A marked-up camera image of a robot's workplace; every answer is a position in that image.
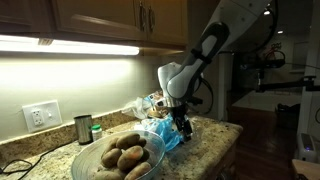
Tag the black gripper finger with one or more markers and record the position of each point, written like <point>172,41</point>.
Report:
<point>188,133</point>
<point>180,126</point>

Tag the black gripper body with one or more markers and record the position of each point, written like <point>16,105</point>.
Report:
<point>179,115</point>

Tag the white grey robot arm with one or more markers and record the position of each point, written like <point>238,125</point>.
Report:
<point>213,43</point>

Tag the clear blue plastic potato bag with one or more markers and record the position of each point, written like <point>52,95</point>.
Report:
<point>166,131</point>

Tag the clear glass bowl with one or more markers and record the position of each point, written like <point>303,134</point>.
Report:
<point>156,150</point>

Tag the white thin plastic bag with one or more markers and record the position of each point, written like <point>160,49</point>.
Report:
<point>135,108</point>

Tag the clear container with food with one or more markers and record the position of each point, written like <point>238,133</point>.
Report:
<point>157,103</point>

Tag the brown russet potato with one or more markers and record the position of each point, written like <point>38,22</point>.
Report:
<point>138,170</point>
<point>128,140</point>
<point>111,157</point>
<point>142,142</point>
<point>108,145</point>
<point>130,157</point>

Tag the white bottle with green cap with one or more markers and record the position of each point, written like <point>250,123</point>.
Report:
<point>97,133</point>

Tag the metal cup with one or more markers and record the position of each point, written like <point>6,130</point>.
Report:
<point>83,130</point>

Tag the black bin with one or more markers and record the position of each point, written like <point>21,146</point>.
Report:
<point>287,116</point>

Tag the under-cabinet light strip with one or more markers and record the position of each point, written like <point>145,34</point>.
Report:
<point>83,47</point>

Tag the white floor appliance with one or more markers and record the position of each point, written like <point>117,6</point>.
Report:
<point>306,148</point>

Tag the light wooden board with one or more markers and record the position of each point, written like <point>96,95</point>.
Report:
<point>306,170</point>

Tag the wooden upper cabinet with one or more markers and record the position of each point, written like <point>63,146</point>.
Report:
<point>100,16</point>

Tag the recessed ceiling light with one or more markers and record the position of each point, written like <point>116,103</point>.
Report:
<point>280,32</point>
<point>267,12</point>

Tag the black exterior camera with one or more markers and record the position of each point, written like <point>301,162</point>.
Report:
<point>266,64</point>

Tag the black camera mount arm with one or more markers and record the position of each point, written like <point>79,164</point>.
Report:
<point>283,85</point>

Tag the red wall decoration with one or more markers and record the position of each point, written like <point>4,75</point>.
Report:
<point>273,50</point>

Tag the white outlet switch plate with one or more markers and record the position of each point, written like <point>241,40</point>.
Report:
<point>50,116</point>

